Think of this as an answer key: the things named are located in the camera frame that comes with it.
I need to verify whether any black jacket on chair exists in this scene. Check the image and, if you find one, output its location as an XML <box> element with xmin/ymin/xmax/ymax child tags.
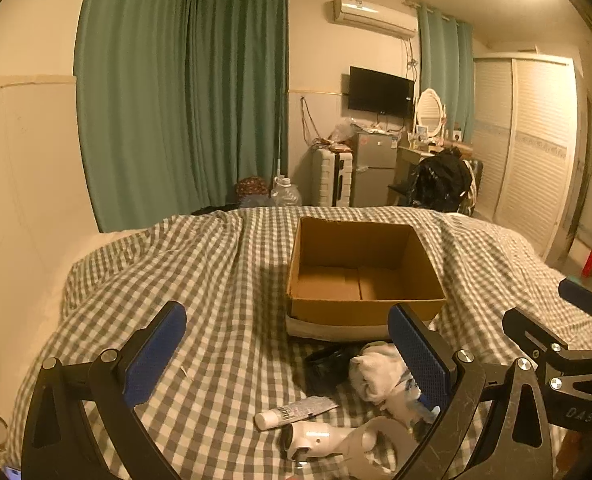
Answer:
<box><xmin>409</xmin><ymin>148</ymin><xmax>473</xmax><ymax>212</ymax></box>

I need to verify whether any green window curtain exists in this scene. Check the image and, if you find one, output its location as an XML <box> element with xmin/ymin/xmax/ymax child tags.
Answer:
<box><xmin>418</xmin><ymin>4</ymin><xmax>474</xmax><ymax>142</ymax></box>

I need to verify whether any brown patterned bag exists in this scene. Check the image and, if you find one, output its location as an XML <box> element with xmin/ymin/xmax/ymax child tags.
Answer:
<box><xmin>234</xmin><ymin>176</ymin><xmax>269</xmax><ymax>200</ymax></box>

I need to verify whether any silver mini fridge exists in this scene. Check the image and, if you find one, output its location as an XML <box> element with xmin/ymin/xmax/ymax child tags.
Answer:
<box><xmin>351</xmin><ymin>132</ymin><xmax>398</xmax><ymax>207</ymax></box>

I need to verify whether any black wallet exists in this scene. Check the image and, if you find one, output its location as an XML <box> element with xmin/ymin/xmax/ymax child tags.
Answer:
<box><xmin>304</xmin><ymin>344</ymin><xmax>361</xmax><ymax>396</ymax></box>

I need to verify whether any white air conditioner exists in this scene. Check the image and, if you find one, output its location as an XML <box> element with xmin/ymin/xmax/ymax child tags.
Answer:
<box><xmin>333</xmin><ymin>0</ymin><xmax>418</xmax><ymax>39</ymax></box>

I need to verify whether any black wall television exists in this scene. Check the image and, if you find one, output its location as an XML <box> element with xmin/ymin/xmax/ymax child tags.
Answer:
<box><xmin>347</xmin><ymin>66</ymin><xmax>414</xmax><ymax>119</ymax></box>

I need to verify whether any white toothpaste tube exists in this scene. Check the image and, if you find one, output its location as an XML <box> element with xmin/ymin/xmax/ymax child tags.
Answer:
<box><xmin>254</xmin><ymin>396</ymin><xmax>339</xmax><ymax>431</ymax></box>

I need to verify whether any white oval mirror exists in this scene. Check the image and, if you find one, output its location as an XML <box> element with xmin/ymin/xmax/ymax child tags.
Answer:
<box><xmin>414</xmin><ymin>88</ymin><xmax>447</xmax><ymax>140</ymax></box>

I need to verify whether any beige tape roll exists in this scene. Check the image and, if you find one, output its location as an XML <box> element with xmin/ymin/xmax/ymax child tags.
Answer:
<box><xmin>342</xmin><ymin>416</ymin><xmax>416</xmax><ymax>480</ymax></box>

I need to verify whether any white louvered wardrobe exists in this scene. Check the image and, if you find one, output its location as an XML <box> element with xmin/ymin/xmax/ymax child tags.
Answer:
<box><xmin>472</xmin><ymin>52</ymin><xmax>580</xmax><ymax>260</ymax></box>

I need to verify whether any white suitcase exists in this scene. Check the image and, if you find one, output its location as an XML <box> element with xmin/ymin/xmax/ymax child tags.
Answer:
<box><xmin>311</xmin><ymin>148</ymin><xmax>354</xmax><ymax>207</ymax></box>

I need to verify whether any grey checkered bed sheet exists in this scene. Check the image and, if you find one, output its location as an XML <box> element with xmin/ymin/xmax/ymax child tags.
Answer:
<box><xmin>3</xmin><ymin>205</ymin><xmax>592</xmax><ymax>480</ymax></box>

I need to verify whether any clear water jug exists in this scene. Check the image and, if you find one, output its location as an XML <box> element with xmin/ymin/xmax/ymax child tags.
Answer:
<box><xmin>271</xmin><ymin>174</ymin><xmax>302</xmax><ymax>207</ymax></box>

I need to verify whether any red fire extinguisher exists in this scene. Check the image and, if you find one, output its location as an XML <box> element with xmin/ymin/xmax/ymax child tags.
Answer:
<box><xmin>581</xmin><ymin>249</ymin><xmax>592</xmax><ymax>278</ymax></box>

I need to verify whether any white sock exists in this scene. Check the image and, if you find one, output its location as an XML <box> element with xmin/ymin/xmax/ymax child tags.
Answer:
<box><xmin>348</xmin><ymin>341</ymin><xmax>410</xmax><ymax>405</ymax></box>

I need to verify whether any open cardboard box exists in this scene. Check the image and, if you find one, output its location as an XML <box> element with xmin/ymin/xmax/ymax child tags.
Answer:
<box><xmin>285</xmin><ymin>217</ymin><xmax>447</xmax><ymax>342</ymax></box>

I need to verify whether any wooden dressing table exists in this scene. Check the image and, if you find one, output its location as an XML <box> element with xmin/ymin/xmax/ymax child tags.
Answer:
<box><xmin>386</xmin><ymin>142</ymin><xmax>475</xmax><ymax>207</ymax></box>

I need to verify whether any large green curtain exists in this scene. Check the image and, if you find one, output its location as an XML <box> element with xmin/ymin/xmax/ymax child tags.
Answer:
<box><xmin>74</xmin><ymin>0</ymin><xmax>288</xmax><ymax>232</ymax></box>

